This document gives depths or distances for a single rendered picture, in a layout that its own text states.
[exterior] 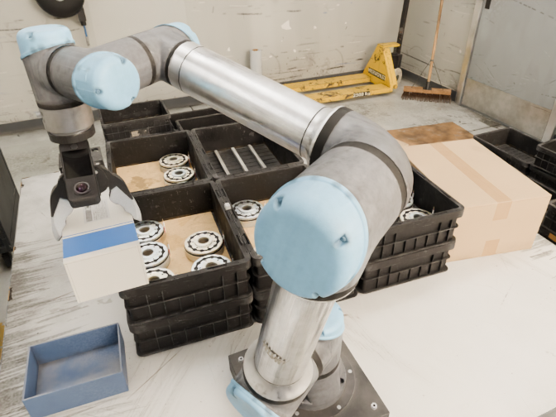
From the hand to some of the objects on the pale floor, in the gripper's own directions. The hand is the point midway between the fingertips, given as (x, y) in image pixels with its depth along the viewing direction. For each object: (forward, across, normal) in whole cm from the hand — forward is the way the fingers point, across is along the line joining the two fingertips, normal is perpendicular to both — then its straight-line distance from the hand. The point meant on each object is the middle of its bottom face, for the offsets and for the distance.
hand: (101, 232), depth 82 cm
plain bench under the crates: (+111, -49, -35) cm, 126 cm away
